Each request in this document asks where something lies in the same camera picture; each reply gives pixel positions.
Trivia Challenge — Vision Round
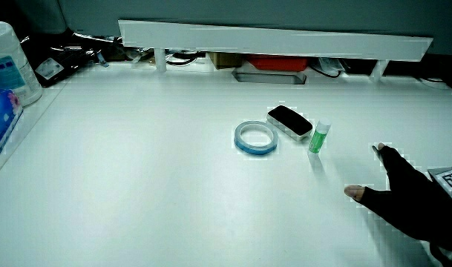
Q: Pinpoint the person's right hand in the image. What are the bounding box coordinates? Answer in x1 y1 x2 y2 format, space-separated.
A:
343 142 452 267

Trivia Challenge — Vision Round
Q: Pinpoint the green glue stick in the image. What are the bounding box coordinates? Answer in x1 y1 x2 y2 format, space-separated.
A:
307 118 333 155

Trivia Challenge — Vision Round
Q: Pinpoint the black whiteboard eraser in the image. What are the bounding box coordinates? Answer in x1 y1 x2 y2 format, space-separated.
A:
266 105 314 142

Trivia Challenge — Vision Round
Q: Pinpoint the clear plastic bag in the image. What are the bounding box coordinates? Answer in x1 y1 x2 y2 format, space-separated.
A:
317 57 348 73

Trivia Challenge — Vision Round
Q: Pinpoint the blue tape roll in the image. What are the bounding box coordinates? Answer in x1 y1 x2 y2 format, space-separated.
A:
233 120 279 156

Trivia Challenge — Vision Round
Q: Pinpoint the red box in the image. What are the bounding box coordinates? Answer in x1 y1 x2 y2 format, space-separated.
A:
246 54 309 73

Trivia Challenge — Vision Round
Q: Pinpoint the white desk shelf riser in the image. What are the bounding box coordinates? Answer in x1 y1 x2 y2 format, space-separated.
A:
117 19 434 83

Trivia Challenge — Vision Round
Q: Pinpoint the brown cardboard box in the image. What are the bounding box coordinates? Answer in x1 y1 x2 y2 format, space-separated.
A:
206 51 244 70

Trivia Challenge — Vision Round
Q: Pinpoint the black plastic bag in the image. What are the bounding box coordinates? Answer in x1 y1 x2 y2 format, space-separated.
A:
20 28 111 88

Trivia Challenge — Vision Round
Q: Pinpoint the blue tissue pack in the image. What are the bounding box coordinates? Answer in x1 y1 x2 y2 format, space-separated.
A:
0 88 24 156

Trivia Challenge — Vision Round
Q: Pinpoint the white wipes canister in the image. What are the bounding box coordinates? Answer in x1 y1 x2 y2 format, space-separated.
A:
0 21 44 108

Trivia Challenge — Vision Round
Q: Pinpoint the black cable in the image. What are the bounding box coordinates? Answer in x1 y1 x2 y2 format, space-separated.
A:
308 63 341 79
165 52 201 67

